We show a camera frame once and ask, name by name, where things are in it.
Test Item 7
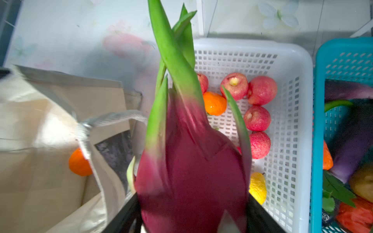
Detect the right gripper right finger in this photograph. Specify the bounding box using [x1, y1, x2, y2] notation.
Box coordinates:
[247, 201, 285, 233]

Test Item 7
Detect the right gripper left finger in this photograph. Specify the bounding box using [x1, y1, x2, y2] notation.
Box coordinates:
[103, 193, 143, 233]

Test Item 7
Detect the large orange fruit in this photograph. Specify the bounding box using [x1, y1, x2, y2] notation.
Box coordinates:
[69, 148, 93, 176]

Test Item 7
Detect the pink dragon fruit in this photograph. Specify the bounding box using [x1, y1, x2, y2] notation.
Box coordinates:
[135, 1, 252, 233]

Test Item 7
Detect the beige canvas grocery bag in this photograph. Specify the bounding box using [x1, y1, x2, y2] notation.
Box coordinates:
[1, 65, 147, 233]

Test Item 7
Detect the yellow lemon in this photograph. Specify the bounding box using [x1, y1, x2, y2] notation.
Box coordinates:
[249, 172, 267, 205]

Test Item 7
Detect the orange carrot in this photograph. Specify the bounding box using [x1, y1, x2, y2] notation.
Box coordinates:
[323, 141, 334, 170]

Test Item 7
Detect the red tomato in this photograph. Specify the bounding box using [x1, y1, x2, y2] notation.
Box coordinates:
[336, 197, 373, 233]

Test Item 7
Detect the brown potato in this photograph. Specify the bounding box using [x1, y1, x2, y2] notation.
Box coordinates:
[349, 163, 373, 203]

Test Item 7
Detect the small orange tangerine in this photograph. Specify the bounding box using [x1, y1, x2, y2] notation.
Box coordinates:
[203, 92, 227, 116]

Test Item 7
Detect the purple eggplant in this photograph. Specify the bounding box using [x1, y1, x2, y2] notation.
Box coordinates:
[329, 101, 373, 183]

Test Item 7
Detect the red lychee fruit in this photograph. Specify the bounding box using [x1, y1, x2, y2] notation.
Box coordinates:
[247, 76, 277, 105]

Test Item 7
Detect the red apple top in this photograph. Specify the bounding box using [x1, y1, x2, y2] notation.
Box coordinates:
[220, 72, 249, 101]

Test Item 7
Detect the white plastic basket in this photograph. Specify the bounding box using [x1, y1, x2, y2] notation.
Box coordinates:
[194, 38, 313, 233]

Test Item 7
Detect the teal plastic basket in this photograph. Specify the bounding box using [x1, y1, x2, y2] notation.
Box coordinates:
[309, 37, 373, 233]

